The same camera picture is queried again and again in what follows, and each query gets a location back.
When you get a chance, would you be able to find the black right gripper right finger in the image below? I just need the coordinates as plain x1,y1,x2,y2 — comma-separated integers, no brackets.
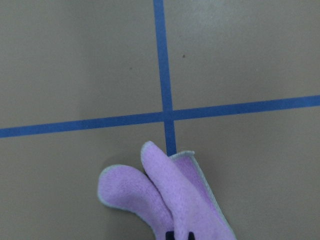
188,232,195,240

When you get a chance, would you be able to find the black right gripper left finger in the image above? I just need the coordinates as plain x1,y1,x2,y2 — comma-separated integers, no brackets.
165,231,175,240

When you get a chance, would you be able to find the purple microfiber cloth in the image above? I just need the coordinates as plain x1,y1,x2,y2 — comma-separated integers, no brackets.
97,141,236,240

